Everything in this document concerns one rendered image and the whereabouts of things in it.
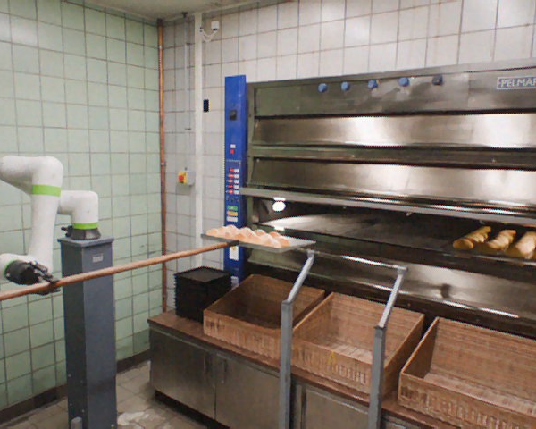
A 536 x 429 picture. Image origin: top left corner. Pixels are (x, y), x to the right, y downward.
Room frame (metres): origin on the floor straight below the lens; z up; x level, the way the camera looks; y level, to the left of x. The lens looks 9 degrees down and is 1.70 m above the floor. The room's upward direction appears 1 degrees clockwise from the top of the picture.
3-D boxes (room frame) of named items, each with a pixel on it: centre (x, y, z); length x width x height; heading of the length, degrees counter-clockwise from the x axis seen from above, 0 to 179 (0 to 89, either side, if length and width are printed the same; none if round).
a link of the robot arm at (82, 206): (2.40, 0.96, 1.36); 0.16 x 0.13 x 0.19; 88
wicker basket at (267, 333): (2.64, 0.00, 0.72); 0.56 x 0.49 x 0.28; 54
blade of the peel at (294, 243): (2.55, 0.04, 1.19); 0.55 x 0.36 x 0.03; 53
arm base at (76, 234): (2.43, 1.00, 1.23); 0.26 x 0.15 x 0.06; 57
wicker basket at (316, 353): (2.29, -0.47, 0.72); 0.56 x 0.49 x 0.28; 52
